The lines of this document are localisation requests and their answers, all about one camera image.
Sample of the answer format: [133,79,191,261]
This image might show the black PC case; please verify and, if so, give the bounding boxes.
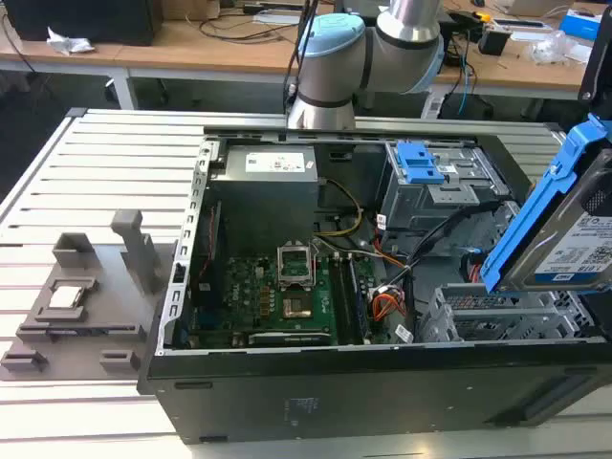
[137,122,612,446]

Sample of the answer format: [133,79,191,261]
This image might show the small black box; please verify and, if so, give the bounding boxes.
[478,28,512,56]

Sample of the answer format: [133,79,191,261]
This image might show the crumpled white paper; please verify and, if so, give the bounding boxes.
[46,26,96,56]

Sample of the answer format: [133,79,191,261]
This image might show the black graphics card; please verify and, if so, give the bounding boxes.
[247,330,332,348]

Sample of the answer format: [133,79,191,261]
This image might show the blue drive latch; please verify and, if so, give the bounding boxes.
[396,142,446,186]

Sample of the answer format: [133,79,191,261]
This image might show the CPU socket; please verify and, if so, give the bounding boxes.
[281,295,315,320]

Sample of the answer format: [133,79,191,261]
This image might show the blue box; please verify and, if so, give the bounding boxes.
[558,8,603,42]

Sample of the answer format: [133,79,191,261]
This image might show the grey power supply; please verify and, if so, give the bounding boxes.
[208,144,320,245]

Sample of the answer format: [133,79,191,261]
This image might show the red disk wire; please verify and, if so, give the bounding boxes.
[462,251,482,288]

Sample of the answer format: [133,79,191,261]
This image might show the metal socket cover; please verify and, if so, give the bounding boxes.
[276,243,317,291]

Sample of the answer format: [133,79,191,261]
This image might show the black desk cables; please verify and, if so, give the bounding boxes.
[198,13,297,47]

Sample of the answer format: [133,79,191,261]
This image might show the silver CPU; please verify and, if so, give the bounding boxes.
[50,285,87,310]

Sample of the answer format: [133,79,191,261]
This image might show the black RAM slot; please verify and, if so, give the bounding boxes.
[339,256,361,345]
[330,256,350,346]

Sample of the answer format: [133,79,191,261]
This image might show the hard disk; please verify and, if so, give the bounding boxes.
[480,113,612,295]

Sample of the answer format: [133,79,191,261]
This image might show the coloured wire bundle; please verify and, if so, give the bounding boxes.
[315,236,412,273]

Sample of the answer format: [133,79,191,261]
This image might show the cardboard box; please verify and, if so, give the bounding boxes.
[160,0,221,21]

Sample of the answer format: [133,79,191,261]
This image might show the clear plastic bag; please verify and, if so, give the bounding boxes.
[533,29,589,66]

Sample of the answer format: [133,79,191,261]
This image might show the grey metal drive cage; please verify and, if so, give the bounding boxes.
[382,142,513,250]

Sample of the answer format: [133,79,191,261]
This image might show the blue cable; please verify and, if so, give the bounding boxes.
[456,47,474,116]

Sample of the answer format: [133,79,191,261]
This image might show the grey metal disk bay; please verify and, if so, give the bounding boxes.
[420,281,594,343]

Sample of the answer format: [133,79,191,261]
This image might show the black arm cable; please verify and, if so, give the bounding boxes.
[281,0,319,114]

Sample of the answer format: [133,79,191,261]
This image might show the black disk wire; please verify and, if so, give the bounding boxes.
[404,200,503,288]

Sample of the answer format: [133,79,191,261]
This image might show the large black box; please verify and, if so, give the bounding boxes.
[4,0,164,47]

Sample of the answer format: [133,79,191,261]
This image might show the orange wire bundle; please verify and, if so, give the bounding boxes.
[370,291,407,324]

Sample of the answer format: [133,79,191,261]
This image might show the yellow and black wire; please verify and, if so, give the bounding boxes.
[317,179,363,238]

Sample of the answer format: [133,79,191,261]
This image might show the long wooden desk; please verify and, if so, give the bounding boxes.
[0,4,336,111]

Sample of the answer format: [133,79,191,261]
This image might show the cluttered wooden desk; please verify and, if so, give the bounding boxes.
[429,9,599,101]

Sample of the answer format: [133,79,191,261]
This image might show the grey parts rack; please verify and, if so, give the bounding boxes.
[0,208,178,382]

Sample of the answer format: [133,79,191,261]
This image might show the green motherboard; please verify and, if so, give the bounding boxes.
[190,252,388,348]

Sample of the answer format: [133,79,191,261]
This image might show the RAM stick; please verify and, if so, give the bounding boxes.
[347,255,373,343]

